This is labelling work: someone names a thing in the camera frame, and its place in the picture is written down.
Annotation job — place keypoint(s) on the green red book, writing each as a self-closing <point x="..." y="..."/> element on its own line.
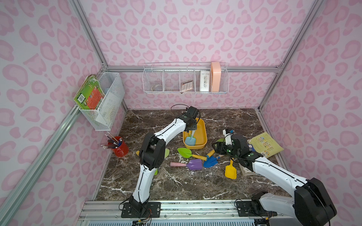
<point x="90" y="95"/>

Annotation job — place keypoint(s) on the white box on shelf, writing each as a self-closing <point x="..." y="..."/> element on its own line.
<point x="204" y="85"/>

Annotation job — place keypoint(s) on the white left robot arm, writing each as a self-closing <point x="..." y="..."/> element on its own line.
<point x="152" y="155"/>

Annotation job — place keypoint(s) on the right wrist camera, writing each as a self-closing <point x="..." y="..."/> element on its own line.
<point x="228" y="136"/>

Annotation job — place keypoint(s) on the blue shovel wooden handle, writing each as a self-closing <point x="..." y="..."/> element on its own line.
<point x="211" y="161"/>

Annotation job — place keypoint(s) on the white mesh wall basket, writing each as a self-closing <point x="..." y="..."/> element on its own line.
<point x="108" y="82"/>

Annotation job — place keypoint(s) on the white wire wall shelf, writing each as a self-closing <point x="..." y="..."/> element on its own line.
<point x="168" y="77"/>

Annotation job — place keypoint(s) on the red pen cup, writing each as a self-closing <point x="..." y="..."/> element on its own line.
<point x="122" y="148"/>

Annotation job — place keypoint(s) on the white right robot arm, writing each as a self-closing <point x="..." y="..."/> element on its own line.
<point x="309" y="201"/>

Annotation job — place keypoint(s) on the green shovel yellow handle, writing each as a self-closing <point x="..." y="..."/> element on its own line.
<point x="219" y="146"/>

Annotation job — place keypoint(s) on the pink box on shelf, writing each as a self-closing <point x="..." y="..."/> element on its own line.
<point x="216" y="76"/>

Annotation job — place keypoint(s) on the small calculator on shelf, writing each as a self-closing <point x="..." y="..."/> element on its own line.
<point x="187" y="86"/>

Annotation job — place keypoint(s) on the green shovel under left arm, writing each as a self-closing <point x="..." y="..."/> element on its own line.
<point x="167" y="151"/>

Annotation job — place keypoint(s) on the green shovel blue-tipped handle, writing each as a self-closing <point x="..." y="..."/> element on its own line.
<point x="186" y="153"/>

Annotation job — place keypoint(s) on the yellow-green paper booklet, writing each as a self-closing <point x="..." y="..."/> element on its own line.
<point x="265" y="145"/>

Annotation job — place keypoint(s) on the light blue shovel white handle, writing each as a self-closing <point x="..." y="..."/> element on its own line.
<point x="191" y="140"/>

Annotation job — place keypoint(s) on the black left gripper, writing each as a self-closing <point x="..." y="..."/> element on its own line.
<point x="192" y="125"/>

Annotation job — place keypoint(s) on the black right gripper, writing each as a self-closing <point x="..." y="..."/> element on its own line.
<point x="223" y="147"/>

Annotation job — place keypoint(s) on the purple shovel pink handle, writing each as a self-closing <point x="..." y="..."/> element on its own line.
<point x="195" y="164"/>

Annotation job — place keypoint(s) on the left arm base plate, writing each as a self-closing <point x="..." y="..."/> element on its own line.
<point x="151" y="208"/>

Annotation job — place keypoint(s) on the orange storage box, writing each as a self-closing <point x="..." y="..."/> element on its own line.
<point x="200" y="136"/>

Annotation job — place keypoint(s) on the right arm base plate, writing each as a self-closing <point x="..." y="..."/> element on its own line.
<point x="249" y="209"/>

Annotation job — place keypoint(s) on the white paper in basket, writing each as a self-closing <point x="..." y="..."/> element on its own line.
<point x="108" y="109"/>

